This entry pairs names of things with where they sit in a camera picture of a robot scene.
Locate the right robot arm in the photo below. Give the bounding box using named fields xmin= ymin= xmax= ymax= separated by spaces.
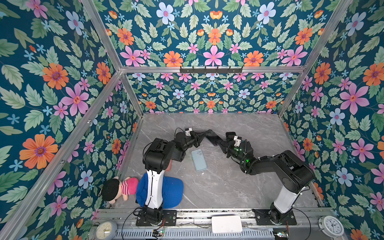
xmin=219 ymin=137 xmax=315 ymax=225

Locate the plush doll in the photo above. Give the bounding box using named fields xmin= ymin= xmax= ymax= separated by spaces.
xmin=101 ymin=177 xmax=139 ymax=204

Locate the black phone case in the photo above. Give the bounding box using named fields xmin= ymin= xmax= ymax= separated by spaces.
xmin=226 ymin=132 xmax=238 ymax=142

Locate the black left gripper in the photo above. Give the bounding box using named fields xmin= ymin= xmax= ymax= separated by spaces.
xmin=180 ymin=131 xmax=205 ymax=152

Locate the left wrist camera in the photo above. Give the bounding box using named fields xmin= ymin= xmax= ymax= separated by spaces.
xmin=185 ymin=128 xmax=192 ymax=137

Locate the left round clock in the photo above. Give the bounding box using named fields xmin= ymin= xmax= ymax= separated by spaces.
xmin=95 ymin=221 xmax=118 ymax=240

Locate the blue cap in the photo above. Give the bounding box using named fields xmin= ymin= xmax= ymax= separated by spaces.
xmin=136 ymin=173 xmax=184 ymax=209

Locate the round clock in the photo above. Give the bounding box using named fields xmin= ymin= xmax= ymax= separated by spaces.
xmin=95 ymin=221 xmax=118 ymax=240
xmin=318 ymin=216 xmax=345 ymax=238

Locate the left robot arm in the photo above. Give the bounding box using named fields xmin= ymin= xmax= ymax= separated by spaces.
xmin=136 ymin=128 xmax=206 ymax=227

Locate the white box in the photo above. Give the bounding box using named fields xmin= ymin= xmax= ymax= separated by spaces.
xmin=211 ymin=215 xmax=243 ymax=234

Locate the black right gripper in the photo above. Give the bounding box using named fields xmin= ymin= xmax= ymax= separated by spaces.
xmin=218 ymin=140 xmax=247 ymax=166

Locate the light blue phone case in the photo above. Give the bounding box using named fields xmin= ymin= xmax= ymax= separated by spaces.
xmin=191 ymin=149 xmax=208 ymax=172

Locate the right round clock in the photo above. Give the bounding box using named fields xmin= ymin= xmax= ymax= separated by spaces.
xmin=318 ymin=216 xmax=345 ymax=238

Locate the black hook rail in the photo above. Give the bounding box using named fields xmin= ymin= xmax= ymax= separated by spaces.
xmin=179 ymin=66 xmax=243 ymax=75

